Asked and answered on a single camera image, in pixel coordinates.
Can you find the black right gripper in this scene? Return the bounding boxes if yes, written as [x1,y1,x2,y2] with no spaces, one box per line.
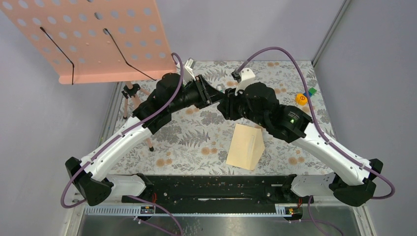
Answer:
[216,84,268,128]

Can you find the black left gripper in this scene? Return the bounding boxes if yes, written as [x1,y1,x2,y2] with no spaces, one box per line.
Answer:
[170,75,224,113]

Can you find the cream envelope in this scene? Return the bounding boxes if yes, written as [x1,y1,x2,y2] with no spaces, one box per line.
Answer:
[226,124,265,171]

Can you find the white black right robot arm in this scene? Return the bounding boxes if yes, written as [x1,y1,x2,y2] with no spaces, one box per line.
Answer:
[217,82,383,207]

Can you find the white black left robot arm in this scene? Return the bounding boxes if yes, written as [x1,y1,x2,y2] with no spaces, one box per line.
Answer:
[65,73,225,206]

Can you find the yellow blue green toy blocks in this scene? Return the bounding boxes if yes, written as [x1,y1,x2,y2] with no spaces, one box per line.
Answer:
[295,88,317,106]

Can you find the floral patterned table mat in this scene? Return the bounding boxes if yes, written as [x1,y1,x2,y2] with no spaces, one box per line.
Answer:
[110,61,334,175]

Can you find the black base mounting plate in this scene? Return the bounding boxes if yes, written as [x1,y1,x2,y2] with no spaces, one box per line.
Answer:
[89,175,349,215]

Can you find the pink tripod music stand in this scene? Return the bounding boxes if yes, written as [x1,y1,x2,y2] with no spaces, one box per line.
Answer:
[0,0,175,153]

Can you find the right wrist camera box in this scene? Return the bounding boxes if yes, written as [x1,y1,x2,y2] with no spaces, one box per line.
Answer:
[231,68,256,96]

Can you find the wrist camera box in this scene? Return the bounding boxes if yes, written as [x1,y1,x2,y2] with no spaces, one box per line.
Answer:
[231,68,256,96]
[183,58,195,83]

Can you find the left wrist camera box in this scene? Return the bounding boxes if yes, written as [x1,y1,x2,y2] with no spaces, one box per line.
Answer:
[183,58,195,83]

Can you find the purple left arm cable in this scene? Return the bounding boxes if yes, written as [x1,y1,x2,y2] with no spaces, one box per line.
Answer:
[60,53,185,236]

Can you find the aluminium frame rail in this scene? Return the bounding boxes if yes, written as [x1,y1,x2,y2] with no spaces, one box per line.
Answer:
[64,176,375,236]

